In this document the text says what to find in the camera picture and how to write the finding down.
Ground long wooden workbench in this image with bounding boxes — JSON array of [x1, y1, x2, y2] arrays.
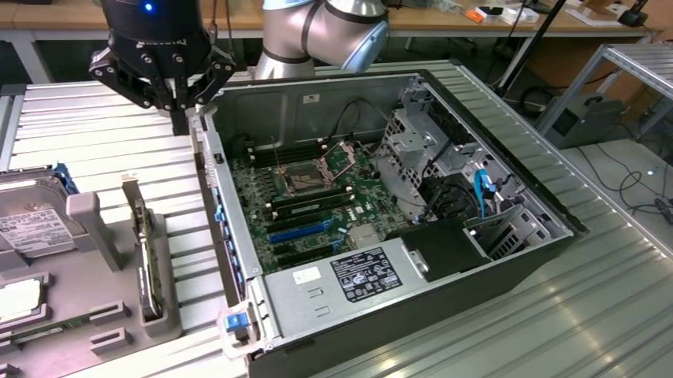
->
[[0, 0, 653, 40]]

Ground blue case latch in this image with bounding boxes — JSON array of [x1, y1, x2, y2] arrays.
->
[[219, 309, 249, 336]]

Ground green RAM stick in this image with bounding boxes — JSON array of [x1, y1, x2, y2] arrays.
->
[[0, 314, 96, 344]]

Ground black wire bundle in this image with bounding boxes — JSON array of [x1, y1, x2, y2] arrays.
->
[[419, 179, 478, 225]]

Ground thin metal locking lever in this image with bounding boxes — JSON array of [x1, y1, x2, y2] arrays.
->
[[268, 134, 283, 172]]

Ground black long expansion slot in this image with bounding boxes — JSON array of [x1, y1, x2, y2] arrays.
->
[[264, 217, 331, 238], [277, 254, 343, 272], [275, 246, 340, 264]]

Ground black looped wire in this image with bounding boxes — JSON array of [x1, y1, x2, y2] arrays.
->
[[330, 98, 394, 143]]

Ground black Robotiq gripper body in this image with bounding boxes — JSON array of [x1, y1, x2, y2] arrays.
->
[[98, 0, 215, 82]]

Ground black loose cables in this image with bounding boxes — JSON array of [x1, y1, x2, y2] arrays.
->
[[577, 143, 673, 226]]

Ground green graphics card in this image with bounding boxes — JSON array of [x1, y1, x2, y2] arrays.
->
[[121, 172, 172, 321]]

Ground black desk device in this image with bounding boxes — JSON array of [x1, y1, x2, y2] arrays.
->
[[615, 0, 651, 29]]

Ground green Dell motherboard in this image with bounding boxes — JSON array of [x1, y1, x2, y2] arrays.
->
[[229, 137, 408, 276]]

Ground grey printed parts rack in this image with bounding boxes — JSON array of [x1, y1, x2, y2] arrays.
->
[[0, 191, 183, 378]]

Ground grey box device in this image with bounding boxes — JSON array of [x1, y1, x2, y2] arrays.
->
[[546, 96, 641, 150]]

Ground black plastic cover box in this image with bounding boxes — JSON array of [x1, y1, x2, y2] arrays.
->
[[399, 219, 494, 284]]

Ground grey power supply unit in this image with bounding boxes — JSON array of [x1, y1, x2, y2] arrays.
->
[[260, 235, 438, 344]]

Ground silver metal drive cage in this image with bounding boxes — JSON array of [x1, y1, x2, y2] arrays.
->
[[375, 76, 527, 225]]

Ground aluminium profile frame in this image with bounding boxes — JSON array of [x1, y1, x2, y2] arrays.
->
[[534, 42, 673, 139]]

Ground metal socket cover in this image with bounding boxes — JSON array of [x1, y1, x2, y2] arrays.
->
[[313, 139, 359, 186]]

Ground perforated metal disk bay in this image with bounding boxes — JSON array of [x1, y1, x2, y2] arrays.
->
[[462, 204, 559, 263]]

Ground black RAM slot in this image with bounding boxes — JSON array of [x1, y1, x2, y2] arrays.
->
[[252, 152, 332, 168], [272, 200, 356, 221], [249, 147, 330, 163], [245, 138, 326, 155], [265, 183, 351, 204], [268, 189, 352, 209], [248, 143, 328, 159], [269, 195, 354, 215]]

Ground blue SATA wire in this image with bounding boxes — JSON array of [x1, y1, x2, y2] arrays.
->
[[472, 169, 498, 220]]

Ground orange white small box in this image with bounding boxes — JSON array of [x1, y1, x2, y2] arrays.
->
[[464, 4, 540, 25]]

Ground hard disk with blue carrier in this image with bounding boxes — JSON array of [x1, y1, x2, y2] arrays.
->
[[0, 161, 88, 260]]

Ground silver chipset heatsink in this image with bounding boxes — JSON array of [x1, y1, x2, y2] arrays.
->
[[348, 225, 383, 244]]

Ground aluminium side rail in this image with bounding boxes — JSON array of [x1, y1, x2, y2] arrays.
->
[[0, 83, 26, 173]]

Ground silver CPU chip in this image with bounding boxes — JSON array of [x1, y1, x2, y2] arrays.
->
[[0, 278, 46, 322]]

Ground CPU socket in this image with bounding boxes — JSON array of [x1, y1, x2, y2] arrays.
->
[[275, 159, 338, 198]]

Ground black open PC case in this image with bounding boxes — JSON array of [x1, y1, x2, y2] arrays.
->
[[189, 69, 590, 378]]

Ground brown cardboard box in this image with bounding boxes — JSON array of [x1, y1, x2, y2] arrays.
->
[[577, 0, 625, 19]]

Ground black tripod pole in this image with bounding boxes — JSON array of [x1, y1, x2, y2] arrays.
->
[[496, 0, 570, 91]]

